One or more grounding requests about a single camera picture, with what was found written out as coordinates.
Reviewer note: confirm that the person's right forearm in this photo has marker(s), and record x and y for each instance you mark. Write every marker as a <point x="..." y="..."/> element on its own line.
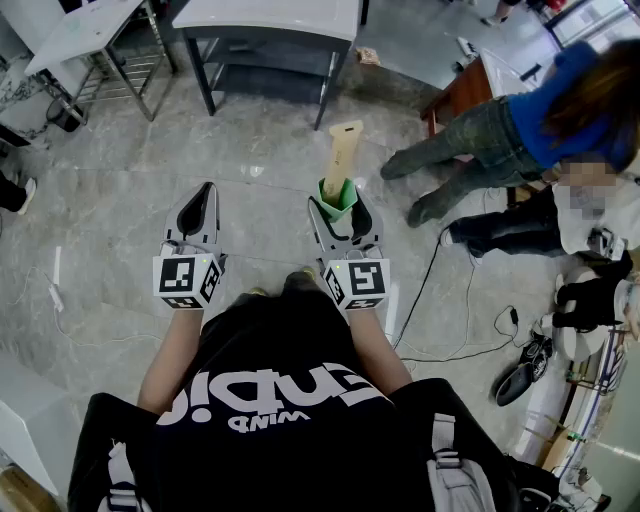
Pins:
<point x="375" y="350"/>

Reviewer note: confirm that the white basin on metal rack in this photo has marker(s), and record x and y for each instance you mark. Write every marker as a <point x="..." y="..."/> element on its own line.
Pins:
<point x="85" y="30"/>

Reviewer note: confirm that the cardboard box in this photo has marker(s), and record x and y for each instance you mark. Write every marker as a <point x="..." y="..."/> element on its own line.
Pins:
<point x="20" y="492"/>

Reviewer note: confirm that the wooden cabinet with white basin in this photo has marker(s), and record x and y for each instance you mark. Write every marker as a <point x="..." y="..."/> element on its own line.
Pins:
<point x="465" y="90"/>

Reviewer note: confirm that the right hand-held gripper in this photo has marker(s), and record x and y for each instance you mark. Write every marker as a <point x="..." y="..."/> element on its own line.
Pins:
<point x="357" y="280"/>

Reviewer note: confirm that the black waste bin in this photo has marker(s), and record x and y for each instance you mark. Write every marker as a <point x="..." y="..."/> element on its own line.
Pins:
<point x="65" y="117"/>

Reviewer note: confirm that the white round stool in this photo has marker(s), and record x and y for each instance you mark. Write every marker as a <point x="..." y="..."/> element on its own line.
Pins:
<point x="580" y="340"/>

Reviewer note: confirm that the person's black printed shirt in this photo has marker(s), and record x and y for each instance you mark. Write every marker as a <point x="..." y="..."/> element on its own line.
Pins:
<point x="280" y="425"/>

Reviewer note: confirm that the pair of black shoes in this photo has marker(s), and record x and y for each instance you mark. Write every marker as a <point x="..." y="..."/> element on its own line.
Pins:
<point x="525" y="370"/>

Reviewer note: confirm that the green cup item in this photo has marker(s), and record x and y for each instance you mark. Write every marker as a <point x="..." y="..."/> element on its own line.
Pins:
<point x="336" y="200"/>

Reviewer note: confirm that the brown paper bag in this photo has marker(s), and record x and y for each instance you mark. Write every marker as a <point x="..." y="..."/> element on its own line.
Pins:
<point x="367" y="55"/>

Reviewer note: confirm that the white power strip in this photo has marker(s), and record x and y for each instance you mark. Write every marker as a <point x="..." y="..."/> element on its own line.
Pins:
<point x="465" y="45"/>

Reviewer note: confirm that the white plastic strip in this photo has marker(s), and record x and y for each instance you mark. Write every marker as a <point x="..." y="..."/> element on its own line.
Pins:
<point x="57" y="265"/>

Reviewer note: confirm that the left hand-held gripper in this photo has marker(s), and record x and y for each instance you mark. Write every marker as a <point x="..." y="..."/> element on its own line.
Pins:
<point x="182" y="275"/>

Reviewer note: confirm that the person's left forearm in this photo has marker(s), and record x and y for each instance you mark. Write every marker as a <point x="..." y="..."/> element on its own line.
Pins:
<point x="172" y="360"/>

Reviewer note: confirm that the person's shoes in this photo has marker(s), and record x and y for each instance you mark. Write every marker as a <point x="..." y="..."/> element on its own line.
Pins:
<point x="300" y="280"/>

